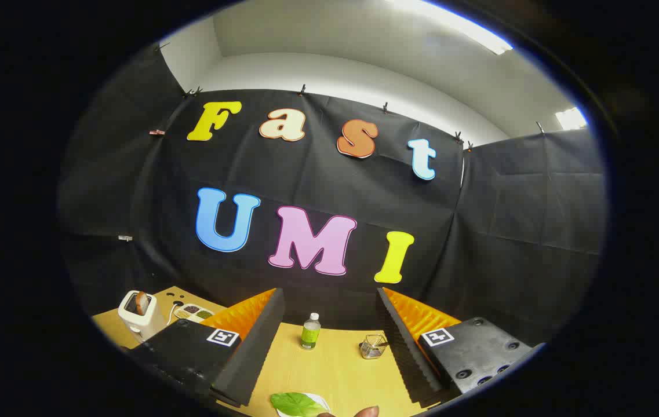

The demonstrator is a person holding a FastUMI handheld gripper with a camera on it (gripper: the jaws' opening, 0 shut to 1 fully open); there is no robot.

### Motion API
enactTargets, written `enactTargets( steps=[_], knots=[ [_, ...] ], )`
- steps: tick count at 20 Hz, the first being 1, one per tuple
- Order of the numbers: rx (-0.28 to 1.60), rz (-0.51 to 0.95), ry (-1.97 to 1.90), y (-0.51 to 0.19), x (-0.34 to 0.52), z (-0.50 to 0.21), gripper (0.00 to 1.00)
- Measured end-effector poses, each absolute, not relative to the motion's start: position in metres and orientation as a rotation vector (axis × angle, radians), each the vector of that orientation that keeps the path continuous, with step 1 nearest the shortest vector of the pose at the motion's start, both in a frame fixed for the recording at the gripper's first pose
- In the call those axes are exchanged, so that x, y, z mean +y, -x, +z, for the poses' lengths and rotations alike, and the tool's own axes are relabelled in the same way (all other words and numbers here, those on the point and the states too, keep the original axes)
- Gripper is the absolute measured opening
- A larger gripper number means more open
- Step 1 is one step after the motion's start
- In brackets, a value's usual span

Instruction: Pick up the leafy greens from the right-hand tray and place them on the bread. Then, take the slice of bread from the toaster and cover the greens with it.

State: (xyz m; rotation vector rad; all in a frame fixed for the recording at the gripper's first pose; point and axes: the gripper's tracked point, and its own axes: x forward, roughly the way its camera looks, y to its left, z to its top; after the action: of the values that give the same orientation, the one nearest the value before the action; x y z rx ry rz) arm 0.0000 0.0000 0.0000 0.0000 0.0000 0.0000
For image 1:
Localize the long ceiling light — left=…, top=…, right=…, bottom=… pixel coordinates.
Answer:
left=387, top=0, right=514, bottom=56

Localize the white square plate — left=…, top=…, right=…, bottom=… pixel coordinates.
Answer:
left=274, top=393, right=333, bottom=417

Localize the white divided bean dish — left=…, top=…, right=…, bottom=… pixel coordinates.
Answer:
left=173, top=303, right=215, bottom=324

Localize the green lettuce leaf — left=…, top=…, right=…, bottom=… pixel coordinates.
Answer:
left=270, top=392, right=330, bottom=417

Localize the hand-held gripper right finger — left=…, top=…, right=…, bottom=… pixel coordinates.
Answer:
left=376, top=287, right=545, bottom=406

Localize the small ceiling light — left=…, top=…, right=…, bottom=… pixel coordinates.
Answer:
left=555, top=107, right=588, bottom=131

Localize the small wire basket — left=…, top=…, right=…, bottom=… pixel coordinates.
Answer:
left=359, top=334, right=389, bottom=360

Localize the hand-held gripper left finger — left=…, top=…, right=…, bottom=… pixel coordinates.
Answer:
left=126, top=288, right=286, bottom=408

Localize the white toaster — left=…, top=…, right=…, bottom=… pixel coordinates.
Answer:
left=118, top=290, right=166, bottom=342

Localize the black backdrop cloth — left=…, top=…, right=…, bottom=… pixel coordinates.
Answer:
left=57, top=43, right=607, bottom=348

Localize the green label water bottle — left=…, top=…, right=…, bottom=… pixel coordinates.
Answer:
left=299, top=313, right=322, bottom=351

